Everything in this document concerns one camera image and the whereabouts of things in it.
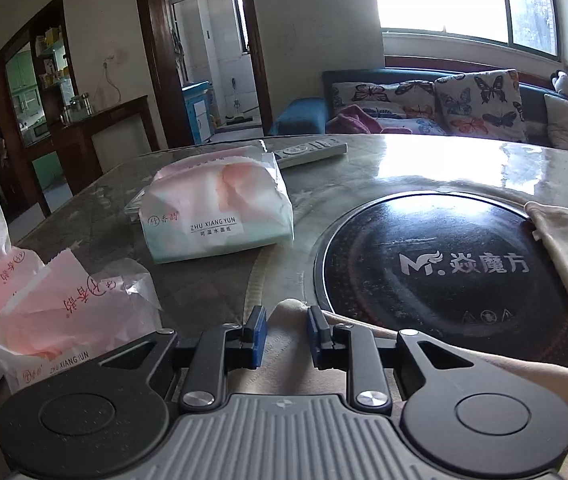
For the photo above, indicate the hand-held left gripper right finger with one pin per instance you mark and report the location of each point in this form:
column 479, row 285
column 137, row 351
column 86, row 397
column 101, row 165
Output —
column 318, row 345

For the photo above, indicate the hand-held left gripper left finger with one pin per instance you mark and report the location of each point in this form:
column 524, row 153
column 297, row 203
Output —
column 256, row 340

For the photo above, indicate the beige cloth garment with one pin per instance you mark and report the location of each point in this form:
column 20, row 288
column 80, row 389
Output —
column 514, row 410

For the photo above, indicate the round black induction cooktop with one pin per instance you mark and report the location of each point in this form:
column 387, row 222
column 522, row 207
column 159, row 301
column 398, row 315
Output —
column 444, row 270

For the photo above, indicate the white remote control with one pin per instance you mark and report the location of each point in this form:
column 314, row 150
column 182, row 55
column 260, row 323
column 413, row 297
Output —
column 309, row 152

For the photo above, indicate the pink cloth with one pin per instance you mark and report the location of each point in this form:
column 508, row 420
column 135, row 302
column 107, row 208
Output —
column 356, row 119

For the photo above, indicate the blue sofa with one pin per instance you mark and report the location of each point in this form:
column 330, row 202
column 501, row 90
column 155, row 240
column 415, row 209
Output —
column 299, row 112

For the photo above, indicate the blue white cabinet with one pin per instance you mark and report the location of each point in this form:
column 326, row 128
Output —
column 197, row 110

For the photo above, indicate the dark wooden sideboard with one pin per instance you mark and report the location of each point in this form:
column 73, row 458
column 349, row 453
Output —
column 113, row 135

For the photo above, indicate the wide butterfly print cushion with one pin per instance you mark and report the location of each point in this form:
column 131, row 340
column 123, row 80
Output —
column 389, row 100

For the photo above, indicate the square butterfly print cushion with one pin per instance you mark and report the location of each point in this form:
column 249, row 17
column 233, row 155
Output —
column 484, row 105

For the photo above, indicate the glass jars with lids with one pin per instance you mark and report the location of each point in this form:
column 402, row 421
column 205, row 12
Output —
column 76, row 106

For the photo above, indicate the dark wooden shelf unit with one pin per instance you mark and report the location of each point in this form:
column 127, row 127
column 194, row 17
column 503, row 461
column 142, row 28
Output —
column 53, row 60

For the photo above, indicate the dark wooden door frame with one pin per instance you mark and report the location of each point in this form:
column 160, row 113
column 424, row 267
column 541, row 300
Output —
column 151, row 35

